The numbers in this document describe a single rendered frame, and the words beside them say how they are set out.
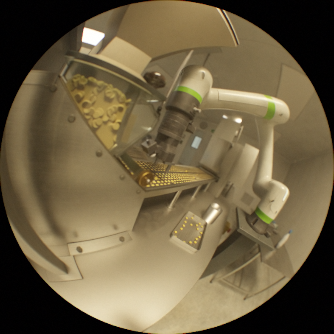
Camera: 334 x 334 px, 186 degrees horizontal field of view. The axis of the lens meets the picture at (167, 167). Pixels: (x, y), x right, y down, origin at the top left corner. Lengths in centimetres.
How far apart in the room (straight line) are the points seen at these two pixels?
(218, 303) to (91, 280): 137
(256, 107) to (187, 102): 32
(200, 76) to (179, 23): 16
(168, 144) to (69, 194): 25
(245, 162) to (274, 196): 59
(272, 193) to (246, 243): 27
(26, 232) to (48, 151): 10
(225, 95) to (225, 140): 58
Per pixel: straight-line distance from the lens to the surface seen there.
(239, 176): 104
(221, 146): 96
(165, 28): 27
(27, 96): 16
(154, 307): 30
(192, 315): 132
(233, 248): 63
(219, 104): 45
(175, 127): 27
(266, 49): 177
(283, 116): 59
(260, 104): 50
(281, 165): 494
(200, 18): 33
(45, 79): 15
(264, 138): 68
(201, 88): 32
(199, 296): 137
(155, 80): 21
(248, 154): 106
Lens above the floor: 109
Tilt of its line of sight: 15 degrees down
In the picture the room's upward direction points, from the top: 24 degrees clockwise
